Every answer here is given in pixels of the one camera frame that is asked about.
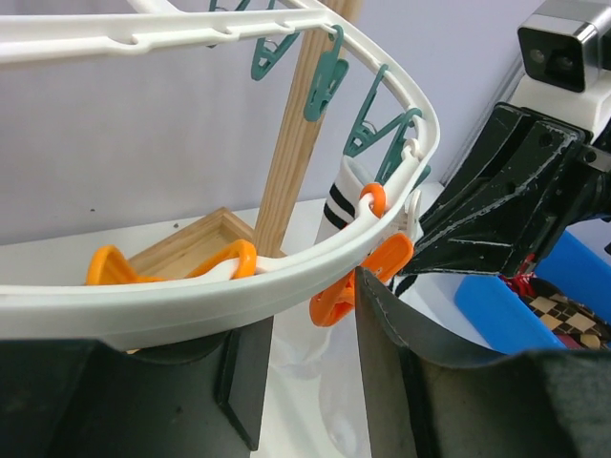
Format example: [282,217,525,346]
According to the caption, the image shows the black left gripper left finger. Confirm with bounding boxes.
[1,319,273,457]

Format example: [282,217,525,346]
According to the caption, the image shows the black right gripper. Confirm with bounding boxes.
[402,102,610,276]

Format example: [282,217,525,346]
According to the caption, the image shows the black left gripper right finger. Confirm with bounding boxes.
[355,268,610,457]

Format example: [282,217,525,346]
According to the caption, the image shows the white plastic sock hanger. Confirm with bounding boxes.
[1,1,440,350]

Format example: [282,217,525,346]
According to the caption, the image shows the orange clothes peg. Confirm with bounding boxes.
[308,183,414,328]
[85,239,257,286]

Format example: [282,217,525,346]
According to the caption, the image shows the teal clothes peg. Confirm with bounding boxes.
[303,25,349,122]
[342,64,424,158]

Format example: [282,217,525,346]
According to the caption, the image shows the brown argyle sock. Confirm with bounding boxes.
[519,277,610,350]

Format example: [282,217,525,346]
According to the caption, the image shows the white sock black stripes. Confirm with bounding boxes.
[315,156,373,244]

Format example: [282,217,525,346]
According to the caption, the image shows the white clothes peg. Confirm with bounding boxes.
[375,136,431,242]

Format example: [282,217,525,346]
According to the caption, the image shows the wooden hanger stand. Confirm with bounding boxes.
[126,0,364,281]

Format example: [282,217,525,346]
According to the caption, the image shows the red white patterned sock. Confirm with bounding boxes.
[499,273,537,298]

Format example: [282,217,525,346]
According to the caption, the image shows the blue plastic bin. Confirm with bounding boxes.
[454,233,610,354]

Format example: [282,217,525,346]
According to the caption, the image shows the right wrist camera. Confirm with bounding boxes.
[510,1,610,140]

